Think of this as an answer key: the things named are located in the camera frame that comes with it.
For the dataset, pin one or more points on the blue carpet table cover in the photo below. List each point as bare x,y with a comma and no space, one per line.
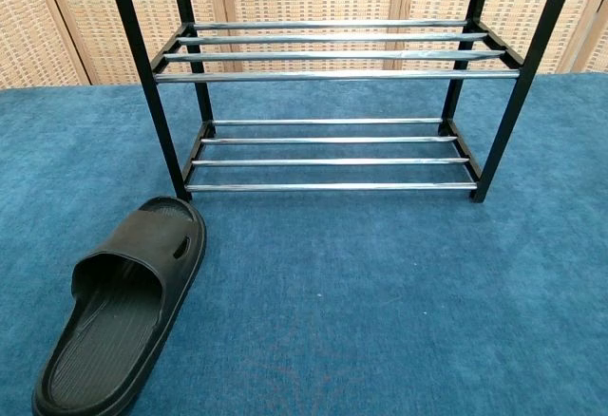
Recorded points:
380,316

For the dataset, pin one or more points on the black shoe rack chrome bars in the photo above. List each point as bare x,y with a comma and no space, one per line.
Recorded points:
332,75

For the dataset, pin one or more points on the black shoe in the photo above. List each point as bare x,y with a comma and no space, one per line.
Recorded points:
119,226

